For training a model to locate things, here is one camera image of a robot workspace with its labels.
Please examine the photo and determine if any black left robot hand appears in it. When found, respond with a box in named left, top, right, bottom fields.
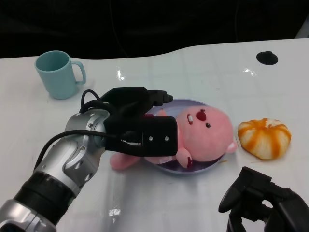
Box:
left=100, top=87, right=174, bottom=118

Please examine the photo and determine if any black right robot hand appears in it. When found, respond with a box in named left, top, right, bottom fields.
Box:
left=218, top=166, right=309, bottom=232

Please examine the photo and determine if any pink plush beaver doll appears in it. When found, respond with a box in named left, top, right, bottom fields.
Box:
left=110, top=105, right=239, bottom=171

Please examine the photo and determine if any lavender plastic plate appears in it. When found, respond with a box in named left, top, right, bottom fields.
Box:
left=144, top=98, right=229, bottom=177

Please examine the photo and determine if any teal plastic mug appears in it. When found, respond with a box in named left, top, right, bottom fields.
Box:
left=35, top=50, right=87, bottom=100

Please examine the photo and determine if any orange white striped bun toy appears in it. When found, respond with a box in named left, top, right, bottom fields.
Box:
left=238, top=118, right=292, bottom=160

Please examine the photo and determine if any black round table grommet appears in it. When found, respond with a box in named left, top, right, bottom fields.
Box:
left=256, top=51, right=279, bottom=65

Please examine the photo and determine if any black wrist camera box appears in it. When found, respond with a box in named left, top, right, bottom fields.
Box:
left=104, top=116, right=179, bottom=157

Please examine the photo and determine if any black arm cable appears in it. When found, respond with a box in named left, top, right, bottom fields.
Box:
left=33, top=89, right=136, bottom=171

